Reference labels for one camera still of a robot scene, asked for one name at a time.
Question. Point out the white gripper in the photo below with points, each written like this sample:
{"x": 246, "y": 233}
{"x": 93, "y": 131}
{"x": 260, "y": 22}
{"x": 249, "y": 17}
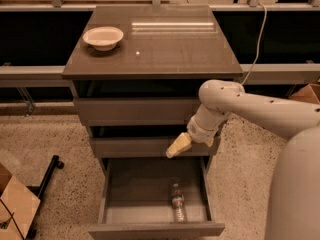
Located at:
{"x": 200, "y": 133}

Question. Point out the clear plastic water bottle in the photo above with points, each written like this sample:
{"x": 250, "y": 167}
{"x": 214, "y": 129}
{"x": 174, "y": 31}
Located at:
{"x": 177, "y": 202}

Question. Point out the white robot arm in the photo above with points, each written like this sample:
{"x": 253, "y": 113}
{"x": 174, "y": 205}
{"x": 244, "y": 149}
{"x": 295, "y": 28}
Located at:
{"x": 294, "y": 201}

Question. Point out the grey open bottom drawer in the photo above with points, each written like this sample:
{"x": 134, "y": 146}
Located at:
{"x": 136, "y": 202}

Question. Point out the grey drawer cabinet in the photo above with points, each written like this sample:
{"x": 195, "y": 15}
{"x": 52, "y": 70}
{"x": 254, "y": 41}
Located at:
{"x": 166, "y": 52}

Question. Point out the grey middle drawer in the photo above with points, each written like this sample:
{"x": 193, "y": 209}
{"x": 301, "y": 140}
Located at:
{"x": 145, "y": 147}

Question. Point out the grey top drawer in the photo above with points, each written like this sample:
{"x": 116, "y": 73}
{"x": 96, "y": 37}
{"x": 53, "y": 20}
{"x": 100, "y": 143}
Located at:
{"x": 135, "y": 111}

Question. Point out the cardboard box at right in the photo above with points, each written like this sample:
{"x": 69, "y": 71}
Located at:
{"x": 310, "y": 94}

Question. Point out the cardboard box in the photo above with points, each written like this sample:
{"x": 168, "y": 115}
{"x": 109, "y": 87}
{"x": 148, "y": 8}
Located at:
{"x": 18, "y": 207}
{"x": 310, "y": 94}

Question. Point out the white paper bowl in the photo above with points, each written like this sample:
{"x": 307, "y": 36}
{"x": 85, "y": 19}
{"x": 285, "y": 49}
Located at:
{"x": 103, "y": 38}

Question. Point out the black wheeled stand leg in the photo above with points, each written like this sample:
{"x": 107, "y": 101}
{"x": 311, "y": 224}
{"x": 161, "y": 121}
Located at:
{"x": 40, "y": 190}

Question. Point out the cardboard box at left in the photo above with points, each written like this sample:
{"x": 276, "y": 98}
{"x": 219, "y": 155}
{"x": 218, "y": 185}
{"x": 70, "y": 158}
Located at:
{"x": 18, "y": 207}

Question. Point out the metal railing frame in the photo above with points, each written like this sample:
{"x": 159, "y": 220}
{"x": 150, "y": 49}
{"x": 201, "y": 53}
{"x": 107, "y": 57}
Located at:
{"x": 38, "y": 36}

